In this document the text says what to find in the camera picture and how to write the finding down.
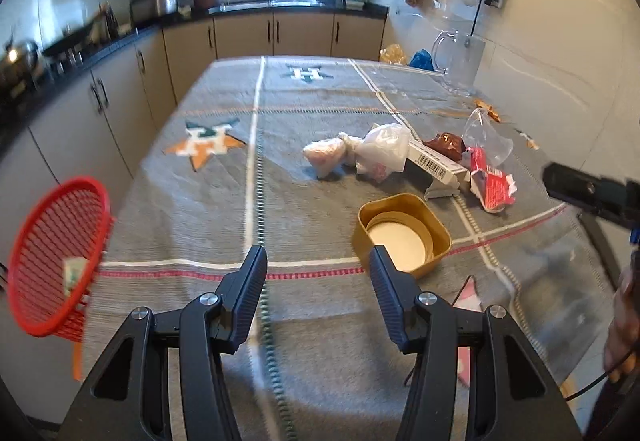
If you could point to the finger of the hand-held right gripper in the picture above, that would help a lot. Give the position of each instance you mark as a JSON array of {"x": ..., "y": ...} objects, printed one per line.
[{"x": 575, "y": 186}]

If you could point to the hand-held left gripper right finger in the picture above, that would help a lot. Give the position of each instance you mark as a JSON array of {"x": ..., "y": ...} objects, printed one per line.
[{"x": 387, "y": 291}]

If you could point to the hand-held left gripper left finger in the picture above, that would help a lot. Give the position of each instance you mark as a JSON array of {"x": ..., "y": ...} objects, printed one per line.
[{"x": 247, "y": 291}]

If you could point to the gold square tub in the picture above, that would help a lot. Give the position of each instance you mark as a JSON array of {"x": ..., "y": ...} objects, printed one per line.
[{"x": 360, "y": 241}]

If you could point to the torn red carton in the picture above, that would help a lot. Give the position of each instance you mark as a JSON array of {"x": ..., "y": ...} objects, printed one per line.
[{"x": 492, "y": 186}]

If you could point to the clear plastic cup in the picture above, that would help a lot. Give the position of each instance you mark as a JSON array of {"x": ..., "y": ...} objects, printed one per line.
[{"x": 487, "y": 141}]

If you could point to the long white box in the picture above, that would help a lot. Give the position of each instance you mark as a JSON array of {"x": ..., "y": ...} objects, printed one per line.
[{"x": 435, "y": 163}]

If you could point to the dark red snack packet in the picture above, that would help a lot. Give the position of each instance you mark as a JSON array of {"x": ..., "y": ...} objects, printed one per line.
[{"x": 445, "y": 143}]

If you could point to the white plastic bag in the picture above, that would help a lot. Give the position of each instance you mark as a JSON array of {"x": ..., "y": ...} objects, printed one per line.
[{"x": 382, "y": 148}]

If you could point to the pink meat bag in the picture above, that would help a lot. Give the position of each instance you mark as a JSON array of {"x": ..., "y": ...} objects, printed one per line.
[{"x": 325, "y": 153}]

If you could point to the small white green box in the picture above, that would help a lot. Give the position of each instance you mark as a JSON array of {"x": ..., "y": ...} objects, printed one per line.
[{"x": 74, "y": 276}]

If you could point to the red plastic basket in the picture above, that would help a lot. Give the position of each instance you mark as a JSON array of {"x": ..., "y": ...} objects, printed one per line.
[{"x": 37, "y": 241}]

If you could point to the person's right hand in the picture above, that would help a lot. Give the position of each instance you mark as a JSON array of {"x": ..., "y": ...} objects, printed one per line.
[{"x": 625, "y": 331}]

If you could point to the orange peel pieces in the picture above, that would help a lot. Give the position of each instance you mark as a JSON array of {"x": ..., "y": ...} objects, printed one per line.
[{"x": 530, "y": 141}]

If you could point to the grey patterned tablecloth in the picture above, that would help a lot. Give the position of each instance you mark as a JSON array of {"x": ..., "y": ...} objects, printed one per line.
[{"x": 300, "y": 221}]

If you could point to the orange foil wrapper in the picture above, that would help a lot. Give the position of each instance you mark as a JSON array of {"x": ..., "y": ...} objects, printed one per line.
[{"x": 492, "y": 111}]

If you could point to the clear glass pitcher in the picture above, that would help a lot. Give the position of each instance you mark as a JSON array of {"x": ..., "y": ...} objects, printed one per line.
[{"x": 462, "y": 66}]

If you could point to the orange stool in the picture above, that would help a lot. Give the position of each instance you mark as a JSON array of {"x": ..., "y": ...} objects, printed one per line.
[{"x": 77, "y": 363}]

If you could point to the blue plastic bag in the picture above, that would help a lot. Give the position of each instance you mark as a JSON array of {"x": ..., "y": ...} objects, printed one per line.
[{"x": 420, "y": 59}]

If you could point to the yellow plastic bag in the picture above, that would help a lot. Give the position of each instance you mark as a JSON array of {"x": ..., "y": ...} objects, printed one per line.
[{"x": 392, "y": 53}]

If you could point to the beige kitchen base cabinets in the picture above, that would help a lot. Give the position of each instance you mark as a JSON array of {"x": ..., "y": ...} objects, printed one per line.
[{"x": 300, "y": 36}]

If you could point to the black kitchen countertop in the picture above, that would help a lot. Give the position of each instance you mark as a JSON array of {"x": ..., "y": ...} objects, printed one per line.
[{"x": 325, "y": 11}]

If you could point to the black frying pan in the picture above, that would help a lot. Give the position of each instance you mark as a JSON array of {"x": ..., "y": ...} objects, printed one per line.
[{"x": 70, "y": 43}]

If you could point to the wok with metal lid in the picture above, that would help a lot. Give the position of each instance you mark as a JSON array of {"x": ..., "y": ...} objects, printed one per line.
[{"x": 20, "y": 61}]

